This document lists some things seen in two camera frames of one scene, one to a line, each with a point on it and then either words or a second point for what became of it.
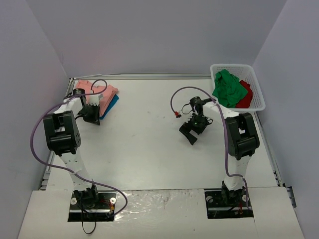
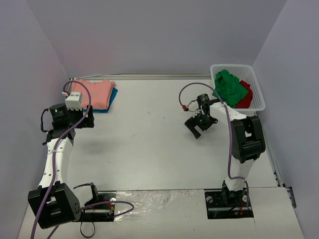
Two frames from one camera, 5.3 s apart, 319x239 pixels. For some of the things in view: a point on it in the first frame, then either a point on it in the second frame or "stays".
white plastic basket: (246, 72) stays
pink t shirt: (106, 92) stays
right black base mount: (223, 203) stays
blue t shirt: (112, 104) to (113, 94)
